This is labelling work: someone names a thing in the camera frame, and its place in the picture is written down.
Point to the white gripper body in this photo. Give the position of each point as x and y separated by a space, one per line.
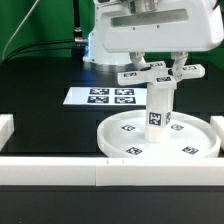
159 25

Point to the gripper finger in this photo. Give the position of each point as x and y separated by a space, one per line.
138 61
179 60

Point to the white cross-shaped table base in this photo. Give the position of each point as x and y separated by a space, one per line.
161 76

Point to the white round table top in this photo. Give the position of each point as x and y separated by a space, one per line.
126 135

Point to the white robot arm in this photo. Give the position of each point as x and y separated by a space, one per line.
98 57

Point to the white marker sheet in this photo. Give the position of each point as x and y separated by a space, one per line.
106 96

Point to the white left fence block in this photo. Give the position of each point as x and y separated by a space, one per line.
6 128

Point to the white front fence bar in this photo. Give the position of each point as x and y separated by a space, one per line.
110 172

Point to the black vertical cable connector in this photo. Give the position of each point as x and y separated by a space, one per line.
77 32

